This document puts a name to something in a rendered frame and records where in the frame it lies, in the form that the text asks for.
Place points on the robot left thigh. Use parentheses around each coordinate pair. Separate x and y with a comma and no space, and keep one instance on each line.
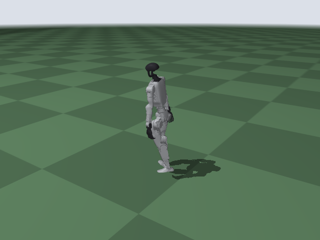
(156,132)

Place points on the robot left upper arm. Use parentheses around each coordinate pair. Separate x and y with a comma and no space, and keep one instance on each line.
(150,95)

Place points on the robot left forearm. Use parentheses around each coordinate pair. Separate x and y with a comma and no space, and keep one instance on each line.
(148,115)

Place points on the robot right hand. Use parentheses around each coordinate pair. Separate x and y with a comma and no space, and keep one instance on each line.
(172,118)

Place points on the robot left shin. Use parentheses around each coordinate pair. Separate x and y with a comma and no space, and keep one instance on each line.
(164,156)

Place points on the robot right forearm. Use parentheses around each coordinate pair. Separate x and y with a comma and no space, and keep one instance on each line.
(166,105)

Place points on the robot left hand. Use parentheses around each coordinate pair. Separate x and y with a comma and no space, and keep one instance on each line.
(149,131)

